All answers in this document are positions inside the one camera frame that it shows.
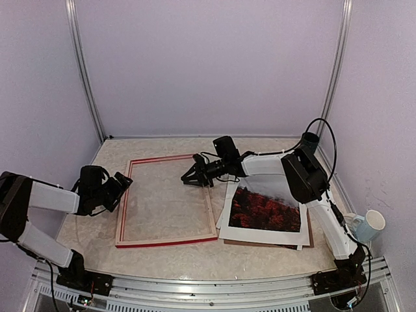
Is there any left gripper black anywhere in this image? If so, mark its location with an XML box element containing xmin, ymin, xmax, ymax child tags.
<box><xmin>92</xmin><ymin>172</ymin><xmax>133</xmax><ymax>212</ymax></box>

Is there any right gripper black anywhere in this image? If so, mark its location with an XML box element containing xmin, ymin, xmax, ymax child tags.
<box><xmin>181</xmin><ymin>157</ymin><xmax>228</xmax><ymax>187</ymax></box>

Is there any wooden photo frame red edge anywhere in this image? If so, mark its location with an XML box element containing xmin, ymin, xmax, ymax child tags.
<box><xmin>115</xmin><ymin>154</ymin><xmax>218</xmax><ymax>248</ymax></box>

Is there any autumn forest photo print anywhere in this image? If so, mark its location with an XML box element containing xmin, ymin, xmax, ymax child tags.
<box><xmin>228</xmin><ymin>185</ymin><xmax>302</xmax><ymax>233</ymax></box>

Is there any white mat board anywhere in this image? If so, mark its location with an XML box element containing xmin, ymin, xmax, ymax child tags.
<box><xmin>216</xmin><ymin>178</ymin><xmax>313</xmax><ymax>250</ymax></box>

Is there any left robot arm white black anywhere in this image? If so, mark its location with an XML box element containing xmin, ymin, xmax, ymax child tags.
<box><xmin>1</xmin><ymin>165</ymin><xmax>133</xmax><ymax>289</ymax></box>

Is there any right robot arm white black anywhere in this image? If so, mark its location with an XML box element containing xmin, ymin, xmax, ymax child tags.
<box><xmin>181</xmin><ymin>131</ymin><xmax>371</xmax><ymax>289</ymax></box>

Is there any dark green cup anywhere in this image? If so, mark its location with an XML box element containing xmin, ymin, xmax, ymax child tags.
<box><xmin>300</xmin><ymin>131</ymin><xmax>320</xmax><ymax>154</ymax></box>

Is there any brown backing board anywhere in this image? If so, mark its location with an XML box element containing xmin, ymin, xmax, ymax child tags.
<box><xmin>223</xmin><ymin>211</ymin><xmax>315</xmax><ymax>250</ymax></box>

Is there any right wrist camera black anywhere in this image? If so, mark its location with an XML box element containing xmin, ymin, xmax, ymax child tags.
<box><xmin>192</xmin><ymin>153</ymin><xmax>209</xmax><ymax>167</ymax></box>

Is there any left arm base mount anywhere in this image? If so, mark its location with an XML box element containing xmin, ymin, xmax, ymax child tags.
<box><xmin>57</xmin><ymin>270</ymin><xmax>114</xmax><ymax>296</ymax></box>

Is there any aluminium front rail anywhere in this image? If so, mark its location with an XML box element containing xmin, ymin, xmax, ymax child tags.
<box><xmin>22</xmin><ymin>256</ymin><xmax>400</xmax><ymax>312</ymax></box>

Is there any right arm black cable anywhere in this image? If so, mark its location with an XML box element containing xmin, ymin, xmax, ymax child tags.
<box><xmin>256</xmin><ymin>118</ymin><xmax>336</xmax><ymax>186</ymax></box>

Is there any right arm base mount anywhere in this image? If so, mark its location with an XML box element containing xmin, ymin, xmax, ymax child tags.
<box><xmin>311</xmin><ymin>270</ymin><xmax>367</xmax><ymax>296</ymax></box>

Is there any left aluminium corner post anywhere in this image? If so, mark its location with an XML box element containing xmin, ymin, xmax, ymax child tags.
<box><xmin>65</xmin><ymin>0</ymin><xmax>107</xmax><ymax>144</ymax></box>

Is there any aluminium corner post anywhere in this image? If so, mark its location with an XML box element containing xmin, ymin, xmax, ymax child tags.
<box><xmin>65</xmin><ymin>0</ymin><xmax>107</xmax><ymax>144</ymax></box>
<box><xmin>321</xmin><ymin>0</ymin><xmax>353</xmax><ymax>121</ymax></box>

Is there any right aluminium corner post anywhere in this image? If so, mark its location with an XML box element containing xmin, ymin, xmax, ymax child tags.
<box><xmin>321</xmin><ymin>0</ymin><xmax>353</xmax><ymax>121</ymax></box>

